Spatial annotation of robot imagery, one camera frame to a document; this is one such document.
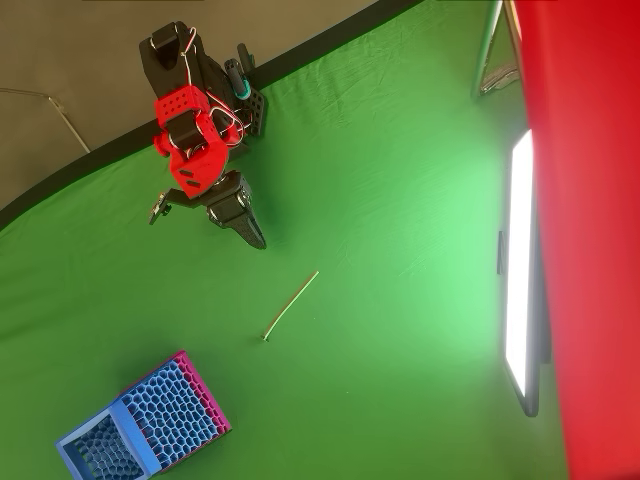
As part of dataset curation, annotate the black flat LED light panel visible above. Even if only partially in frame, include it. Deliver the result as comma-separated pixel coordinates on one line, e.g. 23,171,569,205
496,128,552,419

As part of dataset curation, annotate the black perforated arm base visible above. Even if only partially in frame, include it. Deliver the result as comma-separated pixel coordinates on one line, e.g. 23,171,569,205
222,57,269,139

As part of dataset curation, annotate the blue and pink mesh box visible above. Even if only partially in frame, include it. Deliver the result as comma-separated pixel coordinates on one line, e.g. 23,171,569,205
54,349,233,480

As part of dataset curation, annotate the black clamp with teal ring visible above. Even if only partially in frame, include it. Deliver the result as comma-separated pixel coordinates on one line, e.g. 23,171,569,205
234,42,257,100

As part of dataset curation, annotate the chrome tube stand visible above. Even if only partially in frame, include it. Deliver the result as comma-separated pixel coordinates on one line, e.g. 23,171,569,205
469,0,522,100

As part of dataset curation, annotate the green cloth with black edge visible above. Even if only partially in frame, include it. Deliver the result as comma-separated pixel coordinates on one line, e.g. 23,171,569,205
0,0,571,480

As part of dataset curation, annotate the thin grey cable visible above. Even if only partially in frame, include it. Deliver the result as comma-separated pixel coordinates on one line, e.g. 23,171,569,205
0,87,92,154

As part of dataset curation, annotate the large red blurred surface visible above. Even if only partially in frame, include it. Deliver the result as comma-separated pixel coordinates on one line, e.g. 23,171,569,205
510,0,640,480

